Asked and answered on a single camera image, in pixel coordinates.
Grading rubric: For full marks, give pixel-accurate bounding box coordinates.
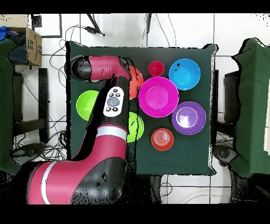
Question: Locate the green plastic bowl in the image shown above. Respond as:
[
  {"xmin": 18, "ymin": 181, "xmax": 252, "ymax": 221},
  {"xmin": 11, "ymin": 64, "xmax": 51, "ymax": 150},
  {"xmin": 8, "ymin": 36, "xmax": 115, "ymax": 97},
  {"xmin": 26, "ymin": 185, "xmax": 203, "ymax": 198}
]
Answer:
[
  {"xmin": 126, "ymin": 111, "xmax": 145, "ymax": 143},
  {"xmin": 75, "ymin": 90, "xmax": 100, "ymax": 122}
]

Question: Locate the pink plastic bowl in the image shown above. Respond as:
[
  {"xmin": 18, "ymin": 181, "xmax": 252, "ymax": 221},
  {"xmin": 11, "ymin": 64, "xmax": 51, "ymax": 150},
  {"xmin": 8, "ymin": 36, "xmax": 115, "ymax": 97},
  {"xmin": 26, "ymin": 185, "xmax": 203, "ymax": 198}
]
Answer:
[{"xmin": 138, "ymin": 76, "xmax": 180, "ymax": 118}]

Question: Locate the large orange-red plastic bowl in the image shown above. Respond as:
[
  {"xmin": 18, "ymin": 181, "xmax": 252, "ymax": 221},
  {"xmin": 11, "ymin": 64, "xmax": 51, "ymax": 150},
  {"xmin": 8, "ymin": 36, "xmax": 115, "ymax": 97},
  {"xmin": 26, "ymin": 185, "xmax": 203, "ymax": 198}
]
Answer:
[{"xmin": 128, "ymin": 66, "xmax": 144, "ymax": 100}]

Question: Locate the small ribbed orange-red bowl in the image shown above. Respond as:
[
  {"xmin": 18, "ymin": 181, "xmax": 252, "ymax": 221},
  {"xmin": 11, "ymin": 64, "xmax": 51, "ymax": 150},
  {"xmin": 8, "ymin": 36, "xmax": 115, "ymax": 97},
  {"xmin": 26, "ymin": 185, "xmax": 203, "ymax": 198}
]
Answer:
[{"xmin": 151, "ymin": 128, "xmax": 175, "ymax": 152}]

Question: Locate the red plastic cup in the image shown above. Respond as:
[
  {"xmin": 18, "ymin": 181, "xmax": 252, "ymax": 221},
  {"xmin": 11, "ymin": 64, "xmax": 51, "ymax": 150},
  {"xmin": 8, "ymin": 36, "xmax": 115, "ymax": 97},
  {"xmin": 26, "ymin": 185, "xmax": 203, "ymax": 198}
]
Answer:
[{"xmin": 148, "ymin": 61, "xmax": 165, "ymax": 77}]

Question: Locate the purple plastic bowl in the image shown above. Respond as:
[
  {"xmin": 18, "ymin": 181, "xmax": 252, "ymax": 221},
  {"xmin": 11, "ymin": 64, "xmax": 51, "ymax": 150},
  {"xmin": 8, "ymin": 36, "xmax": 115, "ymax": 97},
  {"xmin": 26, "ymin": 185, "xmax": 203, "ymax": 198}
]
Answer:
[{"xmin": 171, "ymin": 101, "xmax": 207, "ymax": 136}]

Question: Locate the light blue plastic bowl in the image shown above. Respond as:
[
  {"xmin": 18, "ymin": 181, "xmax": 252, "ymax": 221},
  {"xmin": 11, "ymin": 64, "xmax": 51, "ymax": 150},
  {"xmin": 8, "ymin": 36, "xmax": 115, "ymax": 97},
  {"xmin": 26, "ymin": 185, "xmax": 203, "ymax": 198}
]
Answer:
[{"xmin": 168, "ymin": 58, "xmax": 201, "ymax": 91}]

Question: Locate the dark green tablecloth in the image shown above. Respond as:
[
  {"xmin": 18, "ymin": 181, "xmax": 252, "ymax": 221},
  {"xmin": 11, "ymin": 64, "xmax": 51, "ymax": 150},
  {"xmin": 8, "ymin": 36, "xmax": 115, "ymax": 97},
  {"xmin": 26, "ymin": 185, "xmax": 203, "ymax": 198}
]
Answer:
[{"xmin": 65, "ymin": 40, "xmax": 218, "ymax": 177}]

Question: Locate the black tripod leg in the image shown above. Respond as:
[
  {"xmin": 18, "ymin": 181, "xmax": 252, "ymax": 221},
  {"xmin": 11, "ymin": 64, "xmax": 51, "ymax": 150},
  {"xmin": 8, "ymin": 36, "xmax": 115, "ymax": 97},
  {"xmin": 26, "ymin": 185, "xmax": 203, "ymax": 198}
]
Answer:
[
  {"xmin": 85, "ymin": 13, "xmax": 105, "ymax": 37},
  {"xmin": 146, "ymin": 13, "xmax": 152, "ymax": 34}
]

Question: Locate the green cloth covered side table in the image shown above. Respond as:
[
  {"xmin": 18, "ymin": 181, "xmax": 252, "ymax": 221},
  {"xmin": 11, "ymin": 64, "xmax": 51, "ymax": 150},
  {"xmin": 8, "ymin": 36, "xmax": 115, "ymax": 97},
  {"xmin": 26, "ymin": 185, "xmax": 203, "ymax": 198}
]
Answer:
[
  {"xmin": 230, "ymin": 37, "xmax": 270, "ymax": 178},
  {"xmin": 0, "ymin": 38, "xmax": 22, "ymax": 176}
]

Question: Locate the cardboard box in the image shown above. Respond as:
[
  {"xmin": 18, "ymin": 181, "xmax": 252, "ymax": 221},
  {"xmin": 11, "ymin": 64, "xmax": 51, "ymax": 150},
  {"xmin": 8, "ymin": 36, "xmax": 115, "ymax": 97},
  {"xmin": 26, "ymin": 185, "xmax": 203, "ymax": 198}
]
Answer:
[{"xmin": 0, "ymin": 14, "xmax": 43, "ymax": 67}]

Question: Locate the dark blue bag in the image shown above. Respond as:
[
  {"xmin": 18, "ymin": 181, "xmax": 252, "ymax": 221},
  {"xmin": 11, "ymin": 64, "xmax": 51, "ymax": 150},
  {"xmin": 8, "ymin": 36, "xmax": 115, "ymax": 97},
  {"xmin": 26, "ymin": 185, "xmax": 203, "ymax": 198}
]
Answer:
[{"xmin": 8, "ymin": 34, "xmax": 29, "ymax": 65}]

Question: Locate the bright blue cloth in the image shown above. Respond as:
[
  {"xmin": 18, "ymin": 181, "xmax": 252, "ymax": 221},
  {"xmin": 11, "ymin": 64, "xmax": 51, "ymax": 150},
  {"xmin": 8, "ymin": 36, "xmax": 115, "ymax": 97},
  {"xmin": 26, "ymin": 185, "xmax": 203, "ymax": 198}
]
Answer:
[{"xmin": 0, "ymin": 25, "xmax": 13, "ymax": 41}]

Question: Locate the black table leg frame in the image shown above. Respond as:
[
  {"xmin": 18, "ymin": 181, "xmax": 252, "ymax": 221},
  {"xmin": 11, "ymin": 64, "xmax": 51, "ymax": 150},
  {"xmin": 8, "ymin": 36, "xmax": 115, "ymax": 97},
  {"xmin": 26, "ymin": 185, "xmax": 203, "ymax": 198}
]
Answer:
[
  {"xmin": 12, "ymin": 67, "xmax": 50, "ymax": 145},
  {"xmin": 210, "ymin": 69, "xmax": 239, "ymax": 146}
]

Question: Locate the black metal floor frame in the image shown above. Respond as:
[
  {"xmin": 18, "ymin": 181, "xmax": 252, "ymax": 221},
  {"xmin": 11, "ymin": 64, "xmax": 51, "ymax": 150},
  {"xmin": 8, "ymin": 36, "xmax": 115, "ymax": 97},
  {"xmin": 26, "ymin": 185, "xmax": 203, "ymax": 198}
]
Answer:
[{"xmin": 31, "ymin": 13, "xmax": 63, "ymax": 39}]

